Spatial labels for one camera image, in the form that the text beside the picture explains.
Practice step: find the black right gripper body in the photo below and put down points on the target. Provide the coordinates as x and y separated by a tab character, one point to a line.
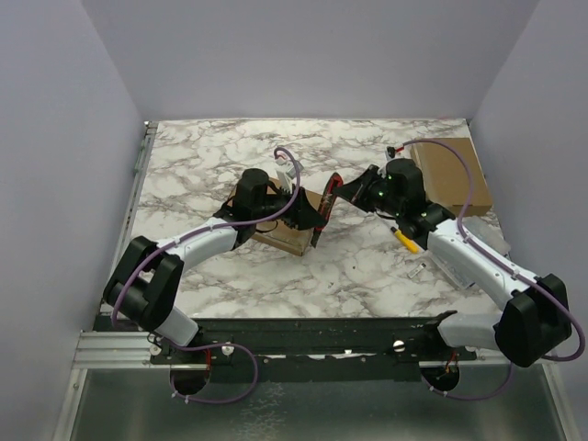
363	188

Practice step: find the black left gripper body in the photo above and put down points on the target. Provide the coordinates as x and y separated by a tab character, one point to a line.
289	217

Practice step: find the red black utility knife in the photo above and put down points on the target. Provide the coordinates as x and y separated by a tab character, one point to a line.
326	205

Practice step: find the brown cardboard express box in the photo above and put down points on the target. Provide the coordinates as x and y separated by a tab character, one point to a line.
278	235

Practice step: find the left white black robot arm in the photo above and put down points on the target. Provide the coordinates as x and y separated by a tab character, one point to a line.
144	283

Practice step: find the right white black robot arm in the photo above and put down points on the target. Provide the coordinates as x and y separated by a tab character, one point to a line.
532	318

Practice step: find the small silver metal piece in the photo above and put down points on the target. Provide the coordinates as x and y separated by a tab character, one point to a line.
413	273

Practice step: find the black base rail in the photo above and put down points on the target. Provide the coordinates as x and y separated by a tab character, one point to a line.
231	351

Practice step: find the aluminium extrusion frame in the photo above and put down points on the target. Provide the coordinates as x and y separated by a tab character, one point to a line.
358	270

